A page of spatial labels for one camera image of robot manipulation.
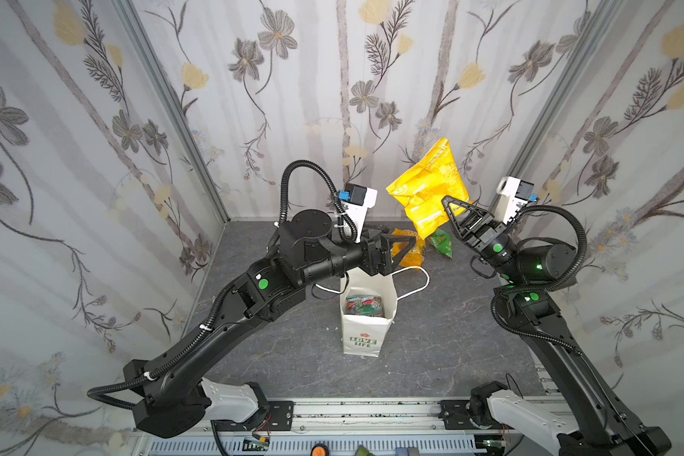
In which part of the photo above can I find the yellow mango gummy bag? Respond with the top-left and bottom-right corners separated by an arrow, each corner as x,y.
389,227 -> 429,269

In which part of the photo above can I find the white paper bag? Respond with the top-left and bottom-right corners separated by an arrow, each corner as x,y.
312,266 -> 431,357

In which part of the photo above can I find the red green snack bag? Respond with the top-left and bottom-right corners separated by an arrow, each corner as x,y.
344,294 -> 385,318

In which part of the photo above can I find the large yellow snack bag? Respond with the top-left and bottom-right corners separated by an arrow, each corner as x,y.
386,138 -> 469,239

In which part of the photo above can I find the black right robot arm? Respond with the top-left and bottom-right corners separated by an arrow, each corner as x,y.
442,196 -> 672,455

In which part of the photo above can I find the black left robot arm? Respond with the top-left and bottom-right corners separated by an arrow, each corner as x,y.
87,160 -> 415,438

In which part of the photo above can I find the orange button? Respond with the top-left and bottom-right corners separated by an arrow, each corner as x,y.
310,444 -> 330,456

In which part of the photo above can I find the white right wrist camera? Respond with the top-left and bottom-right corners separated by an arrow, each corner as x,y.
492,176 -> 537,224

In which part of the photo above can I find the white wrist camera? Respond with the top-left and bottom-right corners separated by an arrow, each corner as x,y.
338,182 -> 378,230
492,176 -> 537,224

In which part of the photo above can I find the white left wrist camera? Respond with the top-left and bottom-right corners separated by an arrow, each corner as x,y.
338,182 -> 378,230

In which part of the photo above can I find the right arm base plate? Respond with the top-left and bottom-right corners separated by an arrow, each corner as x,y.
438,400 -> 490,431

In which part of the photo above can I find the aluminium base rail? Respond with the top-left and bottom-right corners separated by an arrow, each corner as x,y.
123,393 -> 577,455

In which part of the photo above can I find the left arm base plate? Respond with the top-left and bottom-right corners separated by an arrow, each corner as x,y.
211,401 -> 295,433

